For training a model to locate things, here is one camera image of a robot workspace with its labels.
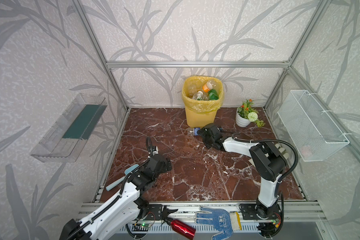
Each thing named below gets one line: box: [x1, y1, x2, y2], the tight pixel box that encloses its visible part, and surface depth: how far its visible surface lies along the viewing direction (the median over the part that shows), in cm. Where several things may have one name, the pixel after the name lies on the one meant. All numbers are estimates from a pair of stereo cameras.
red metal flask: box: [164, 217, 196, 240], surface depth 68 cm
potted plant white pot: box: [235, 99, 266, 128], surface depth 101 cm
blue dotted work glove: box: [195, 206, 233, 240], surface depth 72 cm
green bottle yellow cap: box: [208, 89, 219, 100], surface depth 98 cm
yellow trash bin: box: [181, 75, 224, 128], surface depth 100 cm
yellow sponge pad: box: [229, 212, 243, 232], surface depth 72 cm
